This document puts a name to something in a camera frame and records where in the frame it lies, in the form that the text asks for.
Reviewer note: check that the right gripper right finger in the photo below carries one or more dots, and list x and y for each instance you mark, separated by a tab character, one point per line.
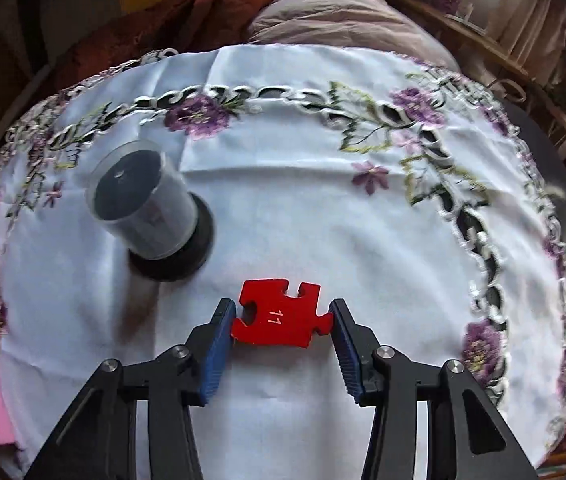
354	345

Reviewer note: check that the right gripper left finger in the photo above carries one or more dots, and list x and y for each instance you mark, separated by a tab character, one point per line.
210	345

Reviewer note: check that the red puzzle piece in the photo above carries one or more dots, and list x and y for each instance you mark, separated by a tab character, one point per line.
277	319

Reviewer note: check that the clear jar black base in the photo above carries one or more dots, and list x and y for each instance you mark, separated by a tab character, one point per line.
137	193

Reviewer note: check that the floral embroidered tablecloth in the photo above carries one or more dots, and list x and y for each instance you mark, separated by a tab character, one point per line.
400	187

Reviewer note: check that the black office chair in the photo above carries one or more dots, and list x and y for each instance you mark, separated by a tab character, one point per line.
563	185

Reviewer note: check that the pale pink duvet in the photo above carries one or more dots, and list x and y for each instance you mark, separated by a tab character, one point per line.
371	24

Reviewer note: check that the rust quilted jacket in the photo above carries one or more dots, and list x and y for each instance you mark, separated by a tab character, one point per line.
183	25

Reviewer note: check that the wooden side desk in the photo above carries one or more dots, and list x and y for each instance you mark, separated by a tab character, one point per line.
483	58

